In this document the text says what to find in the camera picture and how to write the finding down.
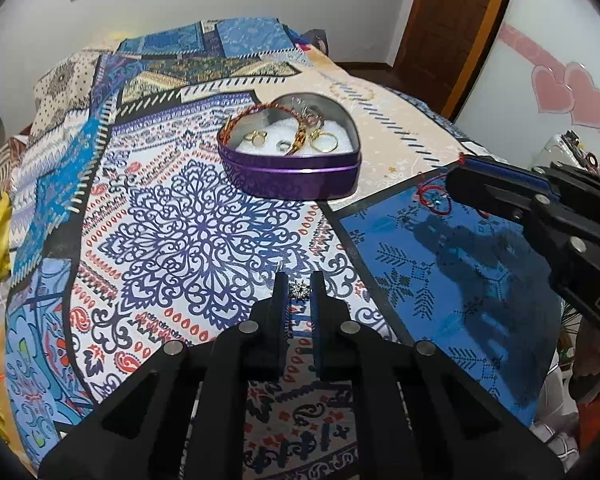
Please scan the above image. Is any white heart-print sliding door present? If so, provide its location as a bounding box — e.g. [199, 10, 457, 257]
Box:
[451, 0, 600, 183]

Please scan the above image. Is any gold chain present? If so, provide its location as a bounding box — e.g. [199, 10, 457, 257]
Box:
[289, 129, 312, 157]

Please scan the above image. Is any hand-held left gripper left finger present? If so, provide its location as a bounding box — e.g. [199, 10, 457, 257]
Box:
[37, 271, 291, 480]

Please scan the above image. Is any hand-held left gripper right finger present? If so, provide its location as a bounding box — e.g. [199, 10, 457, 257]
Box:
[309, 270, 564, 480]

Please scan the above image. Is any brown wooden door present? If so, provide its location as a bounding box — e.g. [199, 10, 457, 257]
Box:
[391, 0, 505, 117]

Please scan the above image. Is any person's right hand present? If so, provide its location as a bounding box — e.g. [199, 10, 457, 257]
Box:
[574, 324, 600, 380]

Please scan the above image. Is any red string bracelet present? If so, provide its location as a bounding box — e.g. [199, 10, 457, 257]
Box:
[416, 154, 483, 217]

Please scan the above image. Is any red and gold braided bracelet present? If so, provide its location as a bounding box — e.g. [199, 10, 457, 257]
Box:
[224, 102, 312, 157]

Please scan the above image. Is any dark bag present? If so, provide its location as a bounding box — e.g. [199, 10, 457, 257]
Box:
[296, 28, 332, 57]

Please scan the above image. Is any patchwork printed bedspread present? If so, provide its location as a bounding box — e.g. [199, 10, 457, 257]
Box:
[4, 17, 567, 480]

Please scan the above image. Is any purple heart-shaped tin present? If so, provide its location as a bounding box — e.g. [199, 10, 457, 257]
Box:
[216, 92, 363, 201]

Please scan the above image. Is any gold bead bracelet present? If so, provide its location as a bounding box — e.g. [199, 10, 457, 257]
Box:
[329, 81, 377, 103]

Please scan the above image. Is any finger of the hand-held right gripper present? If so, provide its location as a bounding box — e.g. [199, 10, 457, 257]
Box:
[446, 165, 537, 222]
[460, 155, 557, 197]

